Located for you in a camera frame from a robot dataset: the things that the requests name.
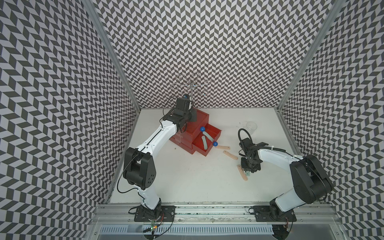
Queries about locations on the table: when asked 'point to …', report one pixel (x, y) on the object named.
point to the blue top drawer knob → (202, 129)
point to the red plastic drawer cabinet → (200, 136)
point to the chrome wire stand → (182, 81)
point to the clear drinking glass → (251, 127)
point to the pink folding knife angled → (230, 154)
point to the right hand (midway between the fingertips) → (247, 171)
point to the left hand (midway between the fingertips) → (192, 115)
